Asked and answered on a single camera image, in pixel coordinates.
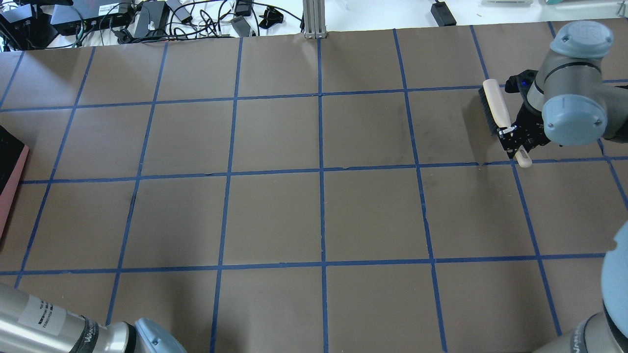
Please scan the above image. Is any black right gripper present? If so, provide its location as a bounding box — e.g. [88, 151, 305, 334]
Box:
[497, 69, 550, 159]

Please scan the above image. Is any beige hand brush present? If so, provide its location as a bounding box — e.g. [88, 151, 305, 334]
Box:
[478, 78, 532, 168]

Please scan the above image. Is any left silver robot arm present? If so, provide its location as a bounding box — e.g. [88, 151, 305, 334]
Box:
[0, 283, 186, 353]

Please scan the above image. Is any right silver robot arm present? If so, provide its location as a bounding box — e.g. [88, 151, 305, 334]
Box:
[481, 20, 627, 353]

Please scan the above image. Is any black lined trash bin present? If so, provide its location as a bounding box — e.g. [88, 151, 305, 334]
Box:
[0, 127, 29, 234]

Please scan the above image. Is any black power adapter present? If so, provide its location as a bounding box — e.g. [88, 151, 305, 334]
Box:
[430, 0, 457, 27]

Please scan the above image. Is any aluminium frame post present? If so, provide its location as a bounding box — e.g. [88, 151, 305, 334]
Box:
[301, 0, 328, 39]

